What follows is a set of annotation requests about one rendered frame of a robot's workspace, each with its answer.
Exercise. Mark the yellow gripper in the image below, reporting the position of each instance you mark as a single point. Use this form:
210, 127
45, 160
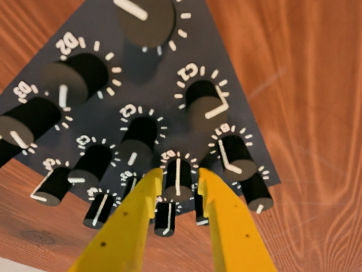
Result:
119, 245

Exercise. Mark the black knob box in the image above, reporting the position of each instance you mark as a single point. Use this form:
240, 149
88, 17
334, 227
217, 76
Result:
178, 107

